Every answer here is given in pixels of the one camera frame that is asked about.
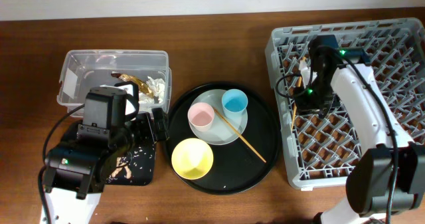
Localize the white napkin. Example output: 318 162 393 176
138 76 165 104

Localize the pink cup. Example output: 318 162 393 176
187 102 215 132

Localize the gold foil wrapper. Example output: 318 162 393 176
111 72 154 98

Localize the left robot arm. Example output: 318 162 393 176
38 108 169 223

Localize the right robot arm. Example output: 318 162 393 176
294 35 424 223

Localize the black rectangular tray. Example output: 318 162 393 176
58 114 159 192

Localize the round black tray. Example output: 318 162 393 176
163 81 282 195

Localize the food scraps and rice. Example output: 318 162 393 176
106 146 153 181

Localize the grey round plate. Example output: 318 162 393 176
189 89 248 146

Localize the grey dishwasher rack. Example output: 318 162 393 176
265 18 424 191

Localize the yellow bowl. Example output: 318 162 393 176
171 138 214 180

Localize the blue cup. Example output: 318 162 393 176
221 89 248 119

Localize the clear plastic bin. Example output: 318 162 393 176
56 50 172 112

